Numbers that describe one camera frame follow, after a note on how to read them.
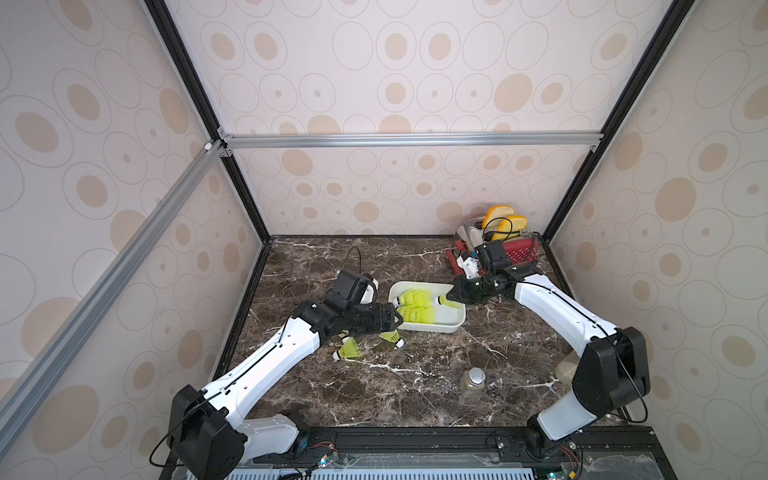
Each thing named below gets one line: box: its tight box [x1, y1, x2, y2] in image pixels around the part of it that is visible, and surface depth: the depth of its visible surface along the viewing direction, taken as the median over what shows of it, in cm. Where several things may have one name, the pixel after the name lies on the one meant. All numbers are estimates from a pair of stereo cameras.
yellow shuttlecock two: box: [398, 288, 433, 311], surface depth 99 cm
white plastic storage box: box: [389, 281, 467, 333], surface depth 97 cm
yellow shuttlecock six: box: [378, 329, 406, 349], surface depth 91 cm
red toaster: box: [447, 217, 541, 276], surface depth 96 cm
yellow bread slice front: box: [492, 215, 528, 242], surface depth 96 cm
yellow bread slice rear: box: [482, 205, 515, 231], surface depth 99 cm
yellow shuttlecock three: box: [332, 337, 361, 362], surface depth 89 cm
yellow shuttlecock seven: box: [397, 298, 435, 324], surface depth 96 cm
